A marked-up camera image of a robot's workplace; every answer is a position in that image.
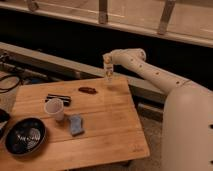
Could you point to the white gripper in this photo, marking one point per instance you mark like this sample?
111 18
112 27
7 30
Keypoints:
108 58

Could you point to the clear bottle with yellow label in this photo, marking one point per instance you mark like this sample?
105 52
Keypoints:
109 69

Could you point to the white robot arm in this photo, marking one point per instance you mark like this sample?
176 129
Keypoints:
187 130

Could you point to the dark red sausage piece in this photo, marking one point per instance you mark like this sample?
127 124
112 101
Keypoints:
87 90

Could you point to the black rectangular bar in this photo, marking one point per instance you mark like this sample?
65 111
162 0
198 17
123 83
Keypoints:
66 99

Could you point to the blue sponge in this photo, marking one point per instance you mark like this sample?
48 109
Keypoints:
76 125

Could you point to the white plastic cup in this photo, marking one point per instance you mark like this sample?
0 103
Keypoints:
55 108

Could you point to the black bowl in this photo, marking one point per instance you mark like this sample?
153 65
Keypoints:
26 136

